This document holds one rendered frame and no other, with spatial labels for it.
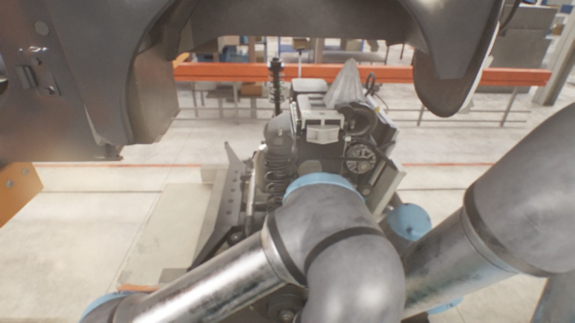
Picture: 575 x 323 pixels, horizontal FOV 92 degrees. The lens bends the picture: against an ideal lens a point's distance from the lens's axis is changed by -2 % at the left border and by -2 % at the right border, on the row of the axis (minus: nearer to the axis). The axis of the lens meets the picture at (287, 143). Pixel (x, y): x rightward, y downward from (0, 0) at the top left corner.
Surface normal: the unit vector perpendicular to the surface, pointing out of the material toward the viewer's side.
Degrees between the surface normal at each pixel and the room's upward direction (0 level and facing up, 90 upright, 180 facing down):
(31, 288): 0
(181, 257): 0
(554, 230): 83
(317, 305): 63
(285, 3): 90
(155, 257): 0
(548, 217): 75
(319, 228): 37
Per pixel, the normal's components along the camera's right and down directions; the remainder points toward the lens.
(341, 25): 0.00, 0.49
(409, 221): 0.20, -0.60
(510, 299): 0.03, -0.87
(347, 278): -0.33, -0.50
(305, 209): -0.51, -0.65
